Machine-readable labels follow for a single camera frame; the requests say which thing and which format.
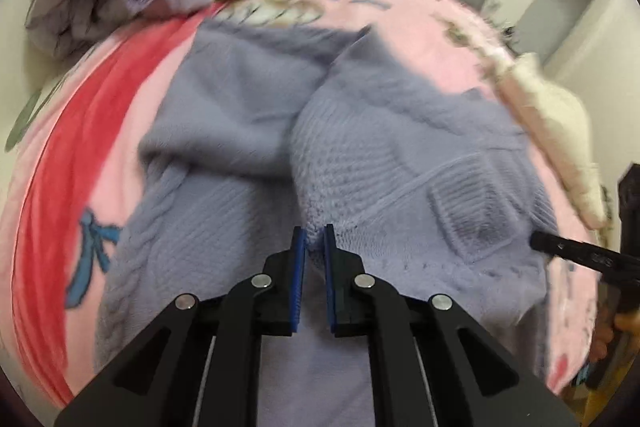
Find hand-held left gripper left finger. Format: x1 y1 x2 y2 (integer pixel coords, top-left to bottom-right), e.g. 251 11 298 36
55 227 306 427

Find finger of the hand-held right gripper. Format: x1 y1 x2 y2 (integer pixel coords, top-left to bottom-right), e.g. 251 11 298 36
530 231 640 280
618 163 640 255

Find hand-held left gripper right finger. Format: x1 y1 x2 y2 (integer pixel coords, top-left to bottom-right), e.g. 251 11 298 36
325 224 578 427

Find purple knit hooded cardigan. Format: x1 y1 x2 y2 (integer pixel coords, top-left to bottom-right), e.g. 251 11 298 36
95 24 558 427

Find person's right hand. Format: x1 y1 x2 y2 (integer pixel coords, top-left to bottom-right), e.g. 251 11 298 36
589 313 634 364

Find pink printed blanket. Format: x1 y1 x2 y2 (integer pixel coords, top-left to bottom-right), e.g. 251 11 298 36
0 0 616 408

